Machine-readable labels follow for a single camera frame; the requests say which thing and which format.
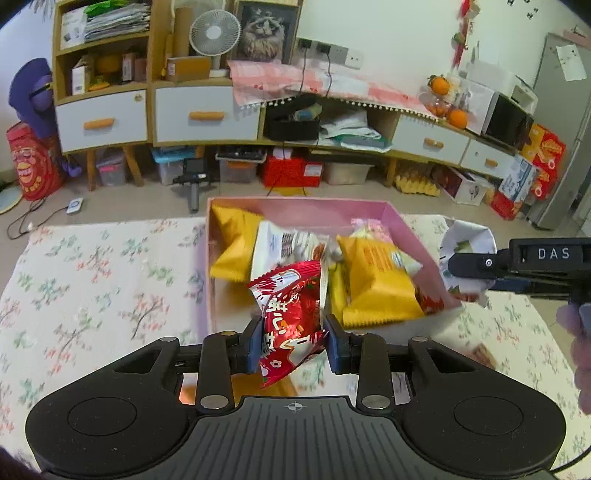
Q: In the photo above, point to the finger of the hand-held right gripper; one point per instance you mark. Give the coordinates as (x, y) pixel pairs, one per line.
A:
(480, 265)
(535, 288)

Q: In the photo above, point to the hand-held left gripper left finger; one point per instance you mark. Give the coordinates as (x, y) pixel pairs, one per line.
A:
(253, 350)

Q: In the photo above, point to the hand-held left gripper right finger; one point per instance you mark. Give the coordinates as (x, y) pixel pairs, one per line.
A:
(334, 350)

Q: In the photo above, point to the red floral snack packet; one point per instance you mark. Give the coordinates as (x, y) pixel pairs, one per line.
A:
(291, 323)
(429, 302)

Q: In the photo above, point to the lemon yellow printed packet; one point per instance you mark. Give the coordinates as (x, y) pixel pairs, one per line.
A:
(337, 290)

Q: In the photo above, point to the clear bread packet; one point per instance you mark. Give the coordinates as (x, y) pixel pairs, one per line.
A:
(412, 266)

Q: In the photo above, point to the orange-yellow snack packet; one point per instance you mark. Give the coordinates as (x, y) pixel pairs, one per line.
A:
(378, 286)
(235, 249)

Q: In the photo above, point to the white red nut packet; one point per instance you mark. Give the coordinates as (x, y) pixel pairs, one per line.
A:
(323, 251)

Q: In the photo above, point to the white packet dark lettering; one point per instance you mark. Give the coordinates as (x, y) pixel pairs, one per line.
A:
(277, 249)

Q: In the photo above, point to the pink clear snack packet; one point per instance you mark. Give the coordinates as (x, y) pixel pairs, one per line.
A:
(371, 229)

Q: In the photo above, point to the pink cardboard box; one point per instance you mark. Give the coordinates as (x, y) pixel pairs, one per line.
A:
(314, 210)

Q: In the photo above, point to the person's right hand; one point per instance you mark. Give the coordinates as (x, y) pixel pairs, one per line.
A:
(582, 350)

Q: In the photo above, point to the gold brown bar wrapper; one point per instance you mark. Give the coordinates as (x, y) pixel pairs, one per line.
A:
(272, 387)

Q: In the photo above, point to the small red box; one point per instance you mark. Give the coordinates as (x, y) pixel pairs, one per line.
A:
(505, 205)

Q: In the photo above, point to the white printed carton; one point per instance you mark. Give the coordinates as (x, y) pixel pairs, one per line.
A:
(464, 187)

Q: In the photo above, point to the lotus root snack packet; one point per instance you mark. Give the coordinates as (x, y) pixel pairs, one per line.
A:
(482, 357)

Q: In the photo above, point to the blue white carton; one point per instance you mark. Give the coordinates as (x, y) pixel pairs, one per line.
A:
(517, 177)

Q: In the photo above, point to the grey fridge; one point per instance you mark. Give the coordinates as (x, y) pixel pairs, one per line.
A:
(558, 161)

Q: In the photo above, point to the yellow egg tray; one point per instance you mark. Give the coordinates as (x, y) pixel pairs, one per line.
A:
(415, 184)

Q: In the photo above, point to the red orange boxes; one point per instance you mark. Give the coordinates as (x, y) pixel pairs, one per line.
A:
(547, 152)

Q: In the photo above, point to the small white drawer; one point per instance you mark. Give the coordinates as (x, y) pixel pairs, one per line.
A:
(485, 152)
(429, 131)

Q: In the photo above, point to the low wooden cabinet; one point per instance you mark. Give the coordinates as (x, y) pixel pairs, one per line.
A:
(388, 154)

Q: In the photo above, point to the black white microwave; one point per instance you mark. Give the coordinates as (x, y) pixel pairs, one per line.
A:
(508, 122)

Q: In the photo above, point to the orange fruit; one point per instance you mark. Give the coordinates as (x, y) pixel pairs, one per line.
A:
(438, 84)
(458, 118)

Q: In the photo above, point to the clear box beige contents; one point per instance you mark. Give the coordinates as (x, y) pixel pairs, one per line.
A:
(346, 173)

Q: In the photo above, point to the clear jar of oranges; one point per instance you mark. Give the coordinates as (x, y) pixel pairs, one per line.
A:
(434, 106)

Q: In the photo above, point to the floral tablecloth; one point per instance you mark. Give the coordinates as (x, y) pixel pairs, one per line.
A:
(92, 300)

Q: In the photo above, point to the black metal stand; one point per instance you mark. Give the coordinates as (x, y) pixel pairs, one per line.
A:
(194, 180)

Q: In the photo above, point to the red storage box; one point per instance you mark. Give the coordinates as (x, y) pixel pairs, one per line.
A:
(291, 173)

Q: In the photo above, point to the pile of clothes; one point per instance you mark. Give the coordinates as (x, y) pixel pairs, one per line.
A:
(353, 134)

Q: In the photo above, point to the clear storage box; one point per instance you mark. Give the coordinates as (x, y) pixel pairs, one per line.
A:
(238, 168)

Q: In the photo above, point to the white appliance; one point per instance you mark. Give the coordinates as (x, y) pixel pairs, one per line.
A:
(489, 76)

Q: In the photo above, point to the paper note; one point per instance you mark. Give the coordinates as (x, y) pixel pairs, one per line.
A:
(571, 62)

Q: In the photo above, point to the blue lid storage box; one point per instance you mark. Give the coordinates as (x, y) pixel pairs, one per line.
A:
(173, 164)

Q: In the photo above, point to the large white drawer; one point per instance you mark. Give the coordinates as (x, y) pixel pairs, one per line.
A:
(101, 104)
(207, 131)

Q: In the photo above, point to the black storage box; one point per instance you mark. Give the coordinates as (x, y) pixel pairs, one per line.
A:
(293, 129)

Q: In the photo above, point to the red hanging ornament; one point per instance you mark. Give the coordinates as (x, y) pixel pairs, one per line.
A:
(463, 37)

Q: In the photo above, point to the small white device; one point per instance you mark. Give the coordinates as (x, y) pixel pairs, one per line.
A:
(75, 206)

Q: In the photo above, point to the clear box pink contents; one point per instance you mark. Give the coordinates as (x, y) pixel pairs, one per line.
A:
(111, 170)

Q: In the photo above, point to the pink patterned cloth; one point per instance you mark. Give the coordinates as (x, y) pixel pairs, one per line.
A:
(272, 78)

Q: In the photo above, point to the round white base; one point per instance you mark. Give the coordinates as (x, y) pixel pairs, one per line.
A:
(8, 201)

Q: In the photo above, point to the red printed barrel bag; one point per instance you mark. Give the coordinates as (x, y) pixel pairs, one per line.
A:
(32, 161)

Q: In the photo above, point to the tall wooden shelf cabinet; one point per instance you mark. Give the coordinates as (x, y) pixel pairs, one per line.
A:
(154, 64)

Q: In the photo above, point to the brown small boxes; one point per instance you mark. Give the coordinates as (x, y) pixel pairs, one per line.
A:
(134, 67)

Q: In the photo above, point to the white desk fan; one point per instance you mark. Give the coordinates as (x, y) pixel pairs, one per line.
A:
(214, 34)

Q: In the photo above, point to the framed cat picture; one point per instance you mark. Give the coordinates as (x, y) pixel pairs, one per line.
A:
(265, 30)

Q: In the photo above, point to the orange yellow toy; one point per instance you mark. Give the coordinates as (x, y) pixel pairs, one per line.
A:
(107, 67)

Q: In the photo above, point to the white tall carton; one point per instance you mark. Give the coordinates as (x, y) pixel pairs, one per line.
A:
(81, 78)

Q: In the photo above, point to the cardboard tube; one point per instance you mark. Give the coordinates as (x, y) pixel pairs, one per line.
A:
(183, 32)

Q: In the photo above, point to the purple plush toy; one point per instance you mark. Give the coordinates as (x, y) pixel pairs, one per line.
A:
(32, 97)

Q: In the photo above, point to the stack of papers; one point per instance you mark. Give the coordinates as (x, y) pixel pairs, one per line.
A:
(117, 23)

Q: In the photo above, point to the white box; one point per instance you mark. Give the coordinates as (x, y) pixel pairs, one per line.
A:
(74, 25)

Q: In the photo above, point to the white wall socket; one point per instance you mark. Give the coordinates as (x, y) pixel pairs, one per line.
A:
(354, 60)

